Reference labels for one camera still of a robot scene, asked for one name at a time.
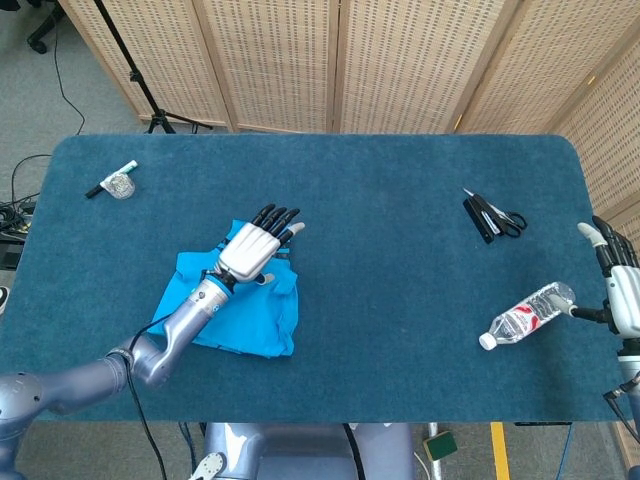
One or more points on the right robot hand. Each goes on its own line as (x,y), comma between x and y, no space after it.
(625,300)

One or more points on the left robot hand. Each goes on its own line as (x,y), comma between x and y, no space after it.
(250,250)

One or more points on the blue printed t-shirt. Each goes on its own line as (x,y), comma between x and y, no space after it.
(240,320)

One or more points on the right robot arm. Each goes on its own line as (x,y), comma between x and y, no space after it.
(631,370)

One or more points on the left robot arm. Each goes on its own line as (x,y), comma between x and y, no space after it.
(180,325)

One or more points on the dark blue table carpet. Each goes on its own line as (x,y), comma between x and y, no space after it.
(250,160)

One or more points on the clear plastic water bottle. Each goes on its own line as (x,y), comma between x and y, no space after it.
(515,322)

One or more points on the black scissors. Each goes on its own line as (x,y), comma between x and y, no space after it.
(515,223)

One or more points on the black stapler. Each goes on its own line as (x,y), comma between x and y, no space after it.
(480,220)

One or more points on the black marker white cap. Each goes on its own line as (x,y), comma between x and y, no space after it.
(92,191)

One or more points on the wicker folding screen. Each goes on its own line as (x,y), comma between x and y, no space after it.
(275,60)

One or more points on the yellow floor tape strip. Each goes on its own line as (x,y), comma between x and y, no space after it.
(500,450)

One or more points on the black tripod stand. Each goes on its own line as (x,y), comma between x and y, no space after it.
(135,77)

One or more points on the blue-grey robot torso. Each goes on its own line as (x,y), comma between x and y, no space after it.
(300,455)

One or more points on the white perforated plate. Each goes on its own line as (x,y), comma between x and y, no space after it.
(207,467)

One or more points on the green and yellow pad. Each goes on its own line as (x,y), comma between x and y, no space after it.
(440,446)

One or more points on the black floor box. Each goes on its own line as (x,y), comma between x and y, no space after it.
(7,257)

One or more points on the white shoe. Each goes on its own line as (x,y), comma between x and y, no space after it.
(3,300)

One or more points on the silver table leg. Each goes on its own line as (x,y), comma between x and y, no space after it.
(437,471)

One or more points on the black office chair base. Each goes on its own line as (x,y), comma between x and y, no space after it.
(39,45)

